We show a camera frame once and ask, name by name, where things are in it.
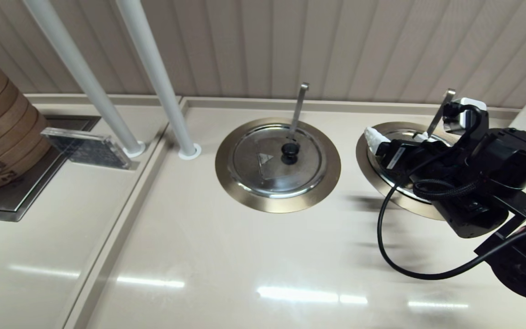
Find steel hinged lid black knob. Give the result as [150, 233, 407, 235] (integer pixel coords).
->
[229, 124, 327, 200]
[367, 129, 455, 204]

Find steel ladle handle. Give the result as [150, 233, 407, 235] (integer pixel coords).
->
[426, 89, 457, 138]
[288, 82, 310, 141]

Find round steel soup well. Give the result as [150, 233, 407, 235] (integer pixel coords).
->
[356, 122, 451, 221]

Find white round pole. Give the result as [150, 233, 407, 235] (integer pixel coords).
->
[21, 0, 147, 159]
[115, 0, 203, 160]

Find clear acrylic sign holder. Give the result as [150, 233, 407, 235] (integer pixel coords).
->
[41, 127, 139, 171]

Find recessed steel tray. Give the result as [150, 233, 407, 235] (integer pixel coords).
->
[0, 116, 102, 223]

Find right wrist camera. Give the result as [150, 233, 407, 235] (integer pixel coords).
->
[442, 97, 490, 135]

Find black cable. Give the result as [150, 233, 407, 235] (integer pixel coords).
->
[376, 180, 526, 281]

